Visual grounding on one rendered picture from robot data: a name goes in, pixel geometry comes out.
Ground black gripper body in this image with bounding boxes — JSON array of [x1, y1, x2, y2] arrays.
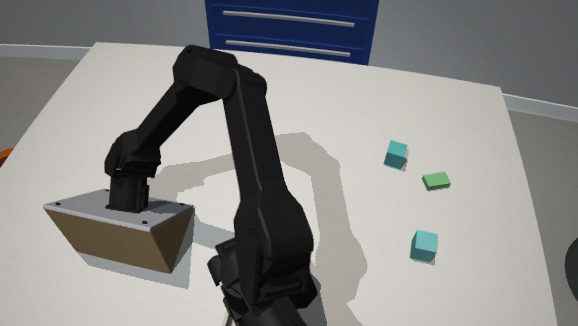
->
[[207, 255, 246, 326]]

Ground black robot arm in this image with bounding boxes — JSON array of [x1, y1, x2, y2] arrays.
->
[[105, 45, 318, 326]]

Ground green flat block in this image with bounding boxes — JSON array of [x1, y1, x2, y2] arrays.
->
[[421, 172, 450, 191]]

